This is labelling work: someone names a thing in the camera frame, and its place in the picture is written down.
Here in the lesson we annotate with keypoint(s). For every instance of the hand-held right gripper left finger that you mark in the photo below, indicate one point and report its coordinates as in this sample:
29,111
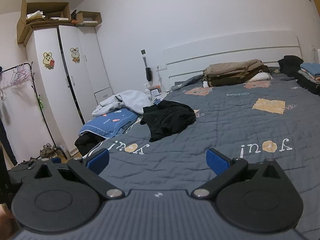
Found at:
98,158

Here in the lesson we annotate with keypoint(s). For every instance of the blue printed pillow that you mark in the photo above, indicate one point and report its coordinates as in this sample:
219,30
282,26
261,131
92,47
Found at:
110,123

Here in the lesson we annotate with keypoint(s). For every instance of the small black wall box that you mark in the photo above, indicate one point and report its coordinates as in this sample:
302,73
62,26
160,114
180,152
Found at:
143,52

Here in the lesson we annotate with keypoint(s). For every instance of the folded brown blanket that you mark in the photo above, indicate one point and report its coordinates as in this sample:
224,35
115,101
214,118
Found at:
232,72

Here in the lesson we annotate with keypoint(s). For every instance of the white wall socket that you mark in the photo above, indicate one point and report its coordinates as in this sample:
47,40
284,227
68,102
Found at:
161,67

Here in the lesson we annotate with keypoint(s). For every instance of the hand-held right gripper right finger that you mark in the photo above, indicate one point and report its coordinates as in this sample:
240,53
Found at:
217,161

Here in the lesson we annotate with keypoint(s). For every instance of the light grey hoodie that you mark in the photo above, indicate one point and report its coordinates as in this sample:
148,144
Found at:
135,100

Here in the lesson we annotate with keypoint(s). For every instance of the camouflage shoes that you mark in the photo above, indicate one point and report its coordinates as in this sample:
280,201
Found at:
47,150

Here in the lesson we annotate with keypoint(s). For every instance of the bunch of pink hangers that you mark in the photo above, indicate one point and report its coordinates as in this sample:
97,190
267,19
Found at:
21,76

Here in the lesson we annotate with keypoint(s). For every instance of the white bed headboard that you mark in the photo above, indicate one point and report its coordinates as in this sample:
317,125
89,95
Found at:
225,47

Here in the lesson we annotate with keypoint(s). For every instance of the grey printed quilt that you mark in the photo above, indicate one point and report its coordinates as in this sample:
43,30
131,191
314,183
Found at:
225,130

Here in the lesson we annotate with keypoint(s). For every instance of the black garment beside bed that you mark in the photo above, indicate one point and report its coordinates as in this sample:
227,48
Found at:
86,142

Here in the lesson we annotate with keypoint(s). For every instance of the black wall-mounted device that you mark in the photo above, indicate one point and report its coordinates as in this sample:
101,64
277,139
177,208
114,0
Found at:
149,73

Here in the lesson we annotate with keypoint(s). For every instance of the dark hanging trousers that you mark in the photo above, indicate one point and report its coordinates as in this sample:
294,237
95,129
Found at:
6,142

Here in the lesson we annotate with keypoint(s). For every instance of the large cardboard box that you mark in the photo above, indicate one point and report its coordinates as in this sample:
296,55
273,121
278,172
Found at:
23,30

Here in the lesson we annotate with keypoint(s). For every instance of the white pillow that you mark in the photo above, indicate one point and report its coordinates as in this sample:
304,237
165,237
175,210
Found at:
261,76

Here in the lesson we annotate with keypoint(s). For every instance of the mouse sticker with red patch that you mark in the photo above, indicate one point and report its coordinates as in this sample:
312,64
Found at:
48,60

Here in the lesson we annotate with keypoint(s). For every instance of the white wardrobe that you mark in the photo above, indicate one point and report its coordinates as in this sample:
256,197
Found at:
50,92

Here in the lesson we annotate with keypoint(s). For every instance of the black clothes rack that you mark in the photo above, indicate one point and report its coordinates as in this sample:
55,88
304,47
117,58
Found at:
32,80

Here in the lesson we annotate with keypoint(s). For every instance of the black t-shirt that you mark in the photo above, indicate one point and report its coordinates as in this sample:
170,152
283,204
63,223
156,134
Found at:
167,120

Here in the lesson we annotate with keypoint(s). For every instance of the stack of folded clothes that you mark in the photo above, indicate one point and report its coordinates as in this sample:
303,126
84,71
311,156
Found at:
308,78

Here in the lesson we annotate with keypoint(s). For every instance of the small cardboard box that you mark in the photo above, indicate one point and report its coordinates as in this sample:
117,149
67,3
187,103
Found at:
95,17

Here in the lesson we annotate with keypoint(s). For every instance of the black clothing heap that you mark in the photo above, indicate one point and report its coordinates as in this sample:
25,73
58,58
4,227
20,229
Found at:
290,65

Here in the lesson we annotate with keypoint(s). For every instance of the green item on rack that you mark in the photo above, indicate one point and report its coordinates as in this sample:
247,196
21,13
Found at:
40,104

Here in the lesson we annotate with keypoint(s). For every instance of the brown mouse sticker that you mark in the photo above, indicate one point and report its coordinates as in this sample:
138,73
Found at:
75,54

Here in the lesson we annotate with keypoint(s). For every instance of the small box with orange label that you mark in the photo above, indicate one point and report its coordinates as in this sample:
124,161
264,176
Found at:
155,90

